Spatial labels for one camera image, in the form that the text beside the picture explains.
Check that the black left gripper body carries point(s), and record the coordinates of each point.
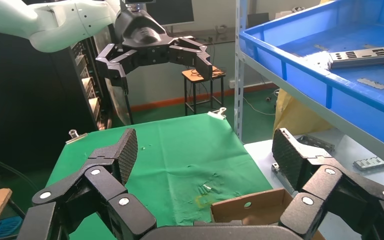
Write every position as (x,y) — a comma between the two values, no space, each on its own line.
(142,36)

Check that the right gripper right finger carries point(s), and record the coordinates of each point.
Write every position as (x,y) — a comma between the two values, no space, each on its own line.
(328,185)

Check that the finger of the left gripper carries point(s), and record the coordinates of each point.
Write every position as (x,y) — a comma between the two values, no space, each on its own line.
(112,66)
(195,53)

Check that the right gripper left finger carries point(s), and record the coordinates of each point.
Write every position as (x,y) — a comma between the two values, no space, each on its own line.
(106,185)

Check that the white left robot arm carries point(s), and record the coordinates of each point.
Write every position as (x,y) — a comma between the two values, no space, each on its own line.
(62,20)

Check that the brown cardboard box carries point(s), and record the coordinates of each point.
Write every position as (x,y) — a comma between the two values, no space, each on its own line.
(261,212)

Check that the blue plastic tray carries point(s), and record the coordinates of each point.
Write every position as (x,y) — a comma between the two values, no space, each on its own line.
(311,76)

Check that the wooden stool black legs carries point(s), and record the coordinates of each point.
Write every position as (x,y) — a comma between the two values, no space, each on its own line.
(188,75)

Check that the cluttered work desk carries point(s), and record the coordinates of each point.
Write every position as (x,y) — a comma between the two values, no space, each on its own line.
(218,34)

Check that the white base board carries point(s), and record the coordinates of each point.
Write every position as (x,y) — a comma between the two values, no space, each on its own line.
(344,159)

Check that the silver oval panel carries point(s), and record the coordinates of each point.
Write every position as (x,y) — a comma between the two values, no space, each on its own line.
(119,106)

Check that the large black monitor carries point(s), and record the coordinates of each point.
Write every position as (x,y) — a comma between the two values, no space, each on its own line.
(178,11)

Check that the toothed metal strip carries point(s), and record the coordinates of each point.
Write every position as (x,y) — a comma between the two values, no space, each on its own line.
(371,164)

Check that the flat stamped metal plate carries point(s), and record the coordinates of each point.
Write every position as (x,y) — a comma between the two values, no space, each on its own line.
(276,170)

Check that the silver binder clip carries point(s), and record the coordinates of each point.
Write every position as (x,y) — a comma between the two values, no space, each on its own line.
(219,114)
(73,134)

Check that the small black screen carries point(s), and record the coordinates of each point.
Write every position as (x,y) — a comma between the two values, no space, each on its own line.
(258,20)

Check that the green cloth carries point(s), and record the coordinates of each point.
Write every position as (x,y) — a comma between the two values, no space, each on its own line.
(172,159)

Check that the yellow woven sack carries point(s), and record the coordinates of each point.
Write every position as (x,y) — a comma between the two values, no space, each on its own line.
(294,112)

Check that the dark equipment rack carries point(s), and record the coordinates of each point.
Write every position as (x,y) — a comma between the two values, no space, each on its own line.
(29,99)

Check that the blue fabric bundle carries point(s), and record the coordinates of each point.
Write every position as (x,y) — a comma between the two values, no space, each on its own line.
(8,228)

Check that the small metal plate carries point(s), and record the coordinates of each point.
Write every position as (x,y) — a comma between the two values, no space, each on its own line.
(372,83)

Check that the grey tape strip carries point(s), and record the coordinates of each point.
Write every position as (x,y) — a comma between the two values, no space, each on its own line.
(321,47)
(370,45)

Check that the long narrow metal rail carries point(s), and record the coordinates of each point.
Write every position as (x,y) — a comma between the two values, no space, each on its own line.
(318,143)

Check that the perforated metal shelf post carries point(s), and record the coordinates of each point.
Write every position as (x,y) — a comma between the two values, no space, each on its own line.
(240,20)

